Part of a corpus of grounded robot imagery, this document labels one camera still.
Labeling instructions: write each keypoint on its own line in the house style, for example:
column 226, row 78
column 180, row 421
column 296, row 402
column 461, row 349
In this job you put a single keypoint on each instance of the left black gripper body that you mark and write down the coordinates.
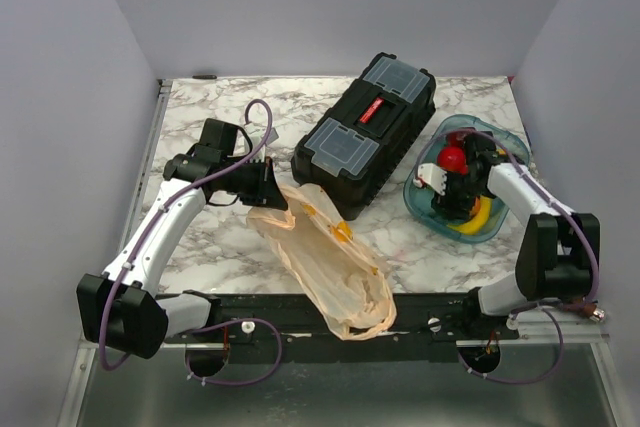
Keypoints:
column 251, row 181

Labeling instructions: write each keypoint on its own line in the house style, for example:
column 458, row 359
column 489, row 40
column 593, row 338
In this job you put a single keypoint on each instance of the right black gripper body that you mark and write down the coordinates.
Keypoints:
column 460, row 192

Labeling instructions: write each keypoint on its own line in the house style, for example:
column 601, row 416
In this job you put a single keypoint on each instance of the red fake apple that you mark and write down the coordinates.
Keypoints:
column 452, row 159

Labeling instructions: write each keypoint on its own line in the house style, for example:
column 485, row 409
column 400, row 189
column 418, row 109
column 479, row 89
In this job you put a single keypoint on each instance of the peach plastic bag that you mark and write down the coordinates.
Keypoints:
column 343, row 277

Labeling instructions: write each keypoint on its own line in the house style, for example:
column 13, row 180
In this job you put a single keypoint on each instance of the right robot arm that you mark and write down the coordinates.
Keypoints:
column 558, row 260

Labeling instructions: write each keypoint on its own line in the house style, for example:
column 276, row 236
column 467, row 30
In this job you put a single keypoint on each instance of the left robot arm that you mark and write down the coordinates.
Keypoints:
column 122, row 308

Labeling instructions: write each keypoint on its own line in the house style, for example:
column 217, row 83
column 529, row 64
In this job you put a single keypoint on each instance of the yellow fake banana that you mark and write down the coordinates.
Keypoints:
column 480, row 213

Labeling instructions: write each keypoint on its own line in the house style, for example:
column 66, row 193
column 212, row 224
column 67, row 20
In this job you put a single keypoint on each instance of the dark red fake plum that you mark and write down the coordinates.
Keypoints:
column 456, row 139

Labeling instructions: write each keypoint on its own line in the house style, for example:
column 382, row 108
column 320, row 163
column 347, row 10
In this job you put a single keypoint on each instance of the blue transparent fruit tray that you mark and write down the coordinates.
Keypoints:
column 484, row 145

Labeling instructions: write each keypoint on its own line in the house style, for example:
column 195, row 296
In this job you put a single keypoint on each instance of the black plastic toolbox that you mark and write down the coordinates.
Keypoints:
column 357, row 144

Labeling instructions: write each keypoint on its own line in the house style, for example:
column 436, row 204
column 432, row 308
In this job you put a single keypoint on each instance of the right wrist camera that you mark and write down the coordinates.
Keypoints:
column 430, row 175

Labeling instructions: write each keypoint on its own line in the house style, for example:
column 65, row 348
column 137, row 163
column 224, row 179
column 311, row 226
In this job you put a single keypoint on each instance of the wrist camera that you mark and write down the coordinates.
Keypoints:
column 430, row 175
column 259, row 136

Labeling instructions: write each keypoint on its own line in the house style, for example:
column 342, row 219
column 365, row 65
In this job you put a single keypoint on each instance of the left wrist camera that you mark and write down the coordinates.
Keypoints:
column 259, row 136

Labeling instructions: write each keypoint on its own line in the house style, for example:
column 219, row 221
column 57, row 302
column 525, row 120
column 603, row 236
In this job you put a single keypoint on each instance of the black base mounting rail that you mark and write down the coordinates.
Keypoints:
column 427, row 328

